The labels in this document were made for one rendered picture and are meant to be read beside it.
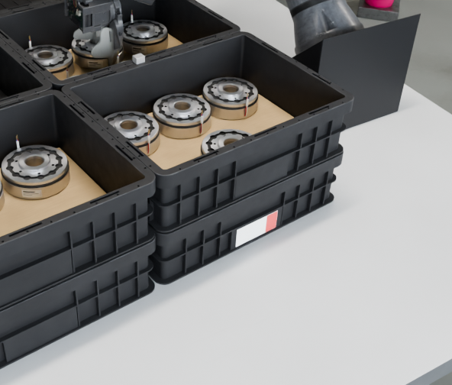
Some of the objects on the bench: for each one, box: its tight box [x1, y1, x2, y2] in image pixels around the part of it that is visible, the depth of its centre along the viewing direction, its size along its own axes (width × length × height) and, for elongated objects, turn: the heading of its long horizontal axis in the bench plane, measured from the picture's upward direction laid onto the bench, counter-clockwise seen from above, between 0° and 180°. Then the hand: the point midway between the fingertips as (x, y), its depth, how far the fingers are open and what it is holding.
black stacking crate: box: [0, 235, 156, 385], centre depth 112 cm, size 40×30×12 cm
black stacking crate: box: [148, 150, 344, 285], centre depth 132 cm, size 40×30×12 cm
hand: (106, 53), depth 147 cm, fingers open, 5 cm apart
